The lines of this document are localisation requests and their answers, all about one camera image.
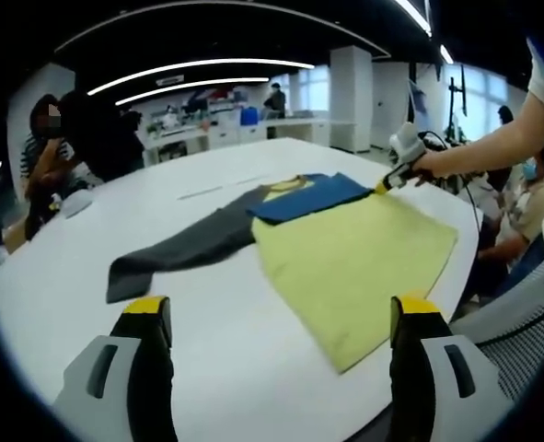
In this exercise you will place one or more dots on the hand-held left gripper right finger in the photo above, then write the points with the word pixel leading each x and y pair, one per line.
pixel 414 377

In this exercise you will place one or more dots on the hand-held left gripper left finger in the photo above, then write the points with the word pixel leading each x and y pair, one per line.
pixel 152 368

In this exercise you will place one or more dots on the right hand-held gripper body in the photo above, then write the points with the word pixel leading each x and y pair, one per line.
pixel 407 145

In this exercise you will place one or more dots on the yellow grey blue long-sleeve garment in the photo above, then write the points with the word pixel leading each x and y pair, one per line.
pixel 354 258

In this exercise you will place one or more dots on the person's right hand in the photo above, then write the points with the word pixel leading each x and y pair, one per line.
pixel 435 163

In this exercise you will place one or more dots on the black monitor stand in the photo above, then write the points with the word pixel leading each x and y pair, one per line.
pixel 455 96

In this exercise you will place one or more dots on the grey mesh office chair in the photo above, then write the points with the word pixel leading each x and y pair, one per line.
pixel 515 322

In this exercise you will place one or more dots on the ceiling light strips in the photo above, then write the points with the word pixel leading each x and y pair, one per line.
pixel 414 11

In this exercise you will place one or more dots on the white lab counter cabinets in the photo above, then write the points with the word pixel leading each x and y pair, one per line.
pixel 253 133

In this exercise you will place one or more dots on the person's blue jeans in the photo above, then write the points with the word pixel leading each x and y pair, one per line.
pixel 524 262

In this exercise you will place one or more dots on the blue plastic container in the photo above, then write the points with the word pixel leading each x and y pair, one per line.
pixel 249 116

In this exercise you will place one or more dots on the brown cardboard box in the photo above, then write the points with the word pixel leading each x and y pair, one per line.
pixel 16 237

